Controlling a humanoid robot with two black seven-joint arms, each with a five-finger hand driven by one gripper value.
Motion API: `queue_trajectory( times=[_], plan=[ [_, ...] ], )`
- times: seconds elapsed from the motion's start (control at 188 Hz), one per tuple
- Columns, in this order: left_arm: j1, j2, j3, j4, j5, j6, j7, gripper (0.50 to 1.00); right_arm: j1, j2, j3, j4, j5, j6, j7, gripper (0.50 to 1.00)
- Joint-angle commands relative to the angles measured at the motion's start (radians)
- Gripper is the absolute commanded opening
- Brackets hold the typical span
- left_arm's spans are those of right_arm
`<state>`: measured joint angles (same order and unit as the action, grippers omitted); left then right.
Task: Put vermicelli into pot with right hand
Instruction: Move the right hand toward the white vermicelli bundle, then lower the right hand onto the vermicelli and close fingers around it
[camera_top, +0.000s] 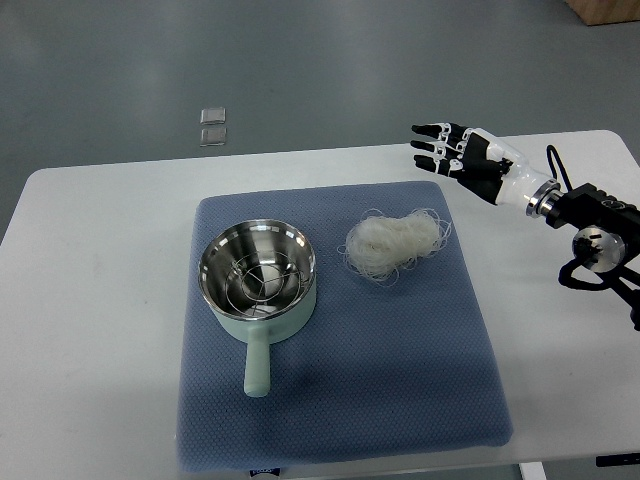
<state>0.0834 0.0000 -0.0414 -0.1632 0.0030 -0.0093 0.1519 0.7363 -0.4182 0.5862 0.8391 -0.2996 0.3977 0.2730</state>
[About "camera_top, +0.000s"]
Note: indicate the upper floor metal plate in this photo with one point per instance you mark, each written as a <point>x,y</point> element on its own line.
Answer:
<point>213,116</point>

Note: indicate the white table leg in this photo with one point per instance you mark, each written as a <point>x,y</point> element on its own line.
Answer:
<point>532,471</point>

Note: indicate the wire steaming rack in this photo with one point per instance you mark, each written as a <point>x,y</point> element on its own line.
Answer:
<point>263,289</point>

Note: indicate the mint green steel pot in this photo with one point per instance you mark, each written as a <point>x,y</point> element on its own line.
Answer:
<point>252,241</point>

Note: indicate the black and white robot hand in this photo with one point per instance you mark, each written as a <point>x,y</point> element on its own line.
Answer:
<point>487,166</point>

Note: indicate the white vermicelli bundle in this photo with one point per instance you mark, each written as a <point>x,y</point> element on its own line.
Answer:
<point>379,248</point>

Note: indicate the blue mat label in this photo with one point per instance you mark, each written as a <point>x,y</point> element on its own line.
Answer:
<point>265,471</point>

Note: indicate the black table control panel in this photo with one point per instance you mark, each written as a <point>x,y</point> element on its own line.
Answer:
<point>619,460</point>

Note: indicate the blue quilted mat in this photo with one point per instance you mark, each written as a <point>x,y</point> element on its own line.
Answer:
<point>377,371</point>

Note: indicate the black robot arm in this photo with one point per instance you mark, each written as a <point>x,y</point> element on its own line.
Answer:
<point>607,239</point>

